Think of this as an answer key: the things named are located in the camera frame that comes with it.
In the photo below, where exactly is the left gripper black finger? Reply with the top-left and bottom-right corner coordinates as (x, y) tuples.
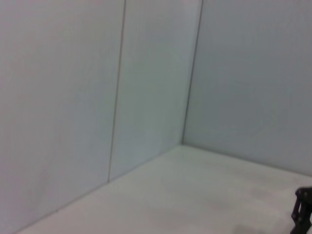
(290, 186), (312, 234)

